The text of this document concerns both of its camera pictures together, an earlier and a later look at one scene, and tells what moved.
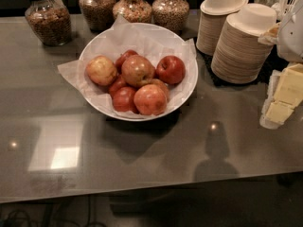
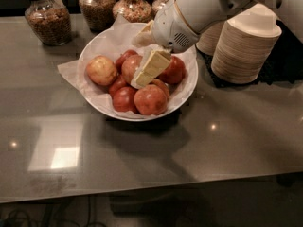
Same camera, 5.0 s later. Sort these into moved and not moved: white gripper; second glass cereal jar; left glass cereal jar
Moved: white gripper
Not moved: left glass cereal jar; second glass cereal jar
